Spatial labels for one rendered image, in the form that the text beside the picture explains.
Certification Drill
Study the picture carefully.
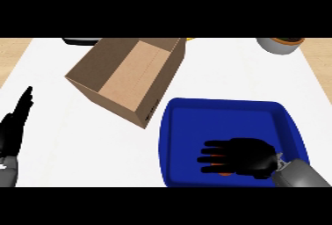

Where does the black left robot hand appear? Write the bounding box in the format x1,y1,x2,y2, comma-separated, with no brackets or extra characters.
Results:
0,85,35,159

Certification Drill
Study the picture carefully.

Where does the black round object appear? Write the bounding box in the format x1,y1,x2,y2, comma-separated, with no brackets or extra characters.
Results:
60,38,103,47

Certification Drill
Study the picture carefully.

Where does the red tomato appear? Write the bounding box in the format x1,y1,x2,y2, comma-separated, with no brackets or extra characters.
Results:
209,153,234,178

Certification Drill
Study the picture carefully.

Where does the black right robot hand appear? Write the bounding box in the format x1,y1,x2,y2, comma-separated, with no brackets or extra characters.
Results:
196,137,279,180

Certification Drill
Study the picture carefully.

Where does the brown cardboard box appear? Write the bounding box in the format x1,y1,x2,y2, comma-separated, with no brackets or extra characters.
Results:
63,38,187,130

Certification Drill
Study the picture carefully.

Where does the grey pot with orange rim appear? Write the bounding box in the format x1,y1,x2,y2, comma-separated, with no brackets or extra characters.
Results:
255,38,305,56

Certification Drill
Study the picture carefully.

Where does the blue plastic tray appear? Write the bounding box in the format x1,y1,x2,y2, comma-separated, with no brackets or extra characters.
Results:
158,98,311,188

